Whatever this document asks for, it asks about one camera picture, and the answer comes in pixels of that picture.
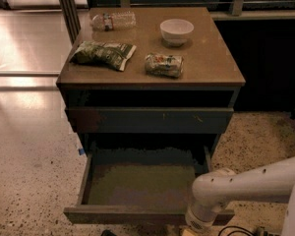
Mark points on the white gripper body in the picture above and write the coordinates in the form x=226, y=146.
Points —
x=196, y=222

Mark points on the brown drawer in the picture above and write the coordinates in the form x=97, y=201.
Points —
x=137, y=186
x=156, y=120

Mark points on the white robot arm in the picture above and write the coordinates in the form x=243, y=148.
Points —
x=212, y=192

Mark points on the brown drawer cabinet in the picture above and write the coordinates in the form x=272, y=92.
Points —
x=210, y=78

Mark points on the dark object at floor edge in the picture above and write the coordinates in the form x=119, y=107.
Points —
x=107, y=233

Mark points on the blue tape piece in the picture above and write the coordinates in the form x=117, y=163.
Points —
x=81, y=151

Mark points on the crushed soda can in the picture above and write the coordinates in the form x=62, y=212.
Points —
x=164, y=65

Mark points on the green chip bag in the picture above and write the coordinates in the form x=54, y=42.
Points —
x=113, y=54

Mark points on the white ceramic bowl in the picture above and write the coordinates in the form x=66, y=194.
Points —
x=175, y=31

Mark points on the clear plastic water bottle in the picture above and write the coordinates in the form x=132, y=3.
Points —
x=114, y=21

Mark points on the dark metal post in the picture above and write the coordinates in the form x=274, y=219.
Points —
x=71, y=18

